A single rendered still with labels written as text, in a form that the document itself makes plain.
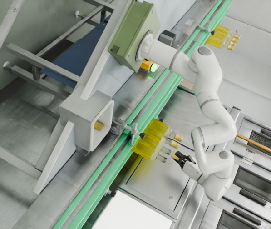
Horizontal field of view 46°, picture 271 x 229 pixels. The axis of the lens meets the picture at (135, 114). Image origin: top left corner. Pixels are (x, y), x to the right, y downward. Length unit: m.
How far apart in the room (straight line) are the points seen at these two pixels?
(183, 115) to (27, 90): 1.01
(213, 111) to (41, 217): 0.81
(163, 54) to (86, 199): 0.72
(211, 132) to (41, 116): 1.08
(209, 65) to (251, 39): 6.67
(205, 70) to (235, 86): 5.98
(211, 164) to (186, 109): 0.89
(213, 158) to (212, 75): 0.33
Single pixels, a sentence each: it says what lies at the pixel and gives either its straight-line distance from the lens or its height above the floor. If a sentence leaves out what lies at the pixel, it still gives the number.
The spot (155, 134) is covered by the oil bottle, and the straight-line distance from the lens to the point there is 1.71.
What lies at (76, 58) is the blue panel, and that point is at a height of 0.42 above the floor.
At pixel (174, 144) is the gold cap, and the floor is 1.14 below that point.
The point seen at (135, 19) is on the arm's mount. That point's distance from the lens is 1.38.
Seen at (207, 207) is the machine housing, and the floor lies 1.44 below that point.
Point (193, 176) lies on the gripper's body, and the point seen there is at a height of 1.30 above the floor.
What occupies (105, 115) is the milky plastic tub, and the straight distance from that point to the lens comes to 1.51.
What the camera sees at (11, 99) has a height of 0.13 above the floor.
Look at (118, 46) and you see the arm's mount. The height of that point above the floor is 0.79.
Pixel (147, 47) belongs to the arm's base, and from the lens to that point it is 1.43.
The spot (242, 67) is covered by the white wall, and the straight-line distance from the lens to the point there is 7.82.
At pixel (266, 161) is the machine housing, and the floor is 1.64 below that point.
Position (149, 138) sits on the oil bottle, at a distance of 1.69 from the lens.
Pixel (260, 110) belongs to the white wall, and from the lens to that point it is 6.99.
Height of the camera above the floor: 1.26
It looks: 13 degrees down
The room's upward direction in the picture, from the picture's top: 117 degrees clockwise
